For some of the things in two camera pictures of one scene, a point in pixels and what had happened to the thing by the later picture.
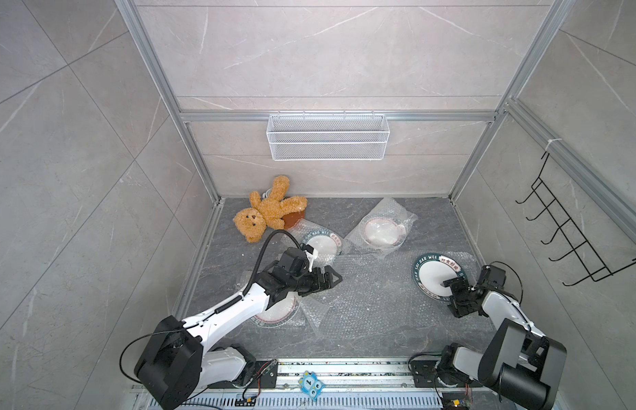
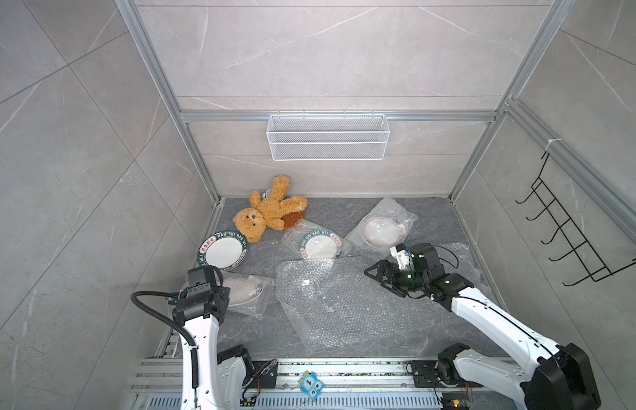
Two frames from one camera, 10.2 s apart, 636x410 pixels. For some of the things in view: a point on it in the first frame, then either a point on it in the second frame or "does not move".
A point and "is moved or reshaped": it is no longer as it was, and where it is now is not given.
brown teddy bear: x=251 y=223 does not move
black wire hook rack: x=580 y=248 does not move
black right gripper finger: x=457 y=280 to x=383 y=271
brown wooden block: x=291 y=218 does not move
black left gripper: x=318 y=281 to x=223 y=292
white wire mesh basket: x=329 y=137 does not move
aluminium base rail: x=350 y=383 does not move
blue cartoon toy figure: x=311 y=385 does not move
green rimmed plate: x=433 y=269 is moved or reshaped
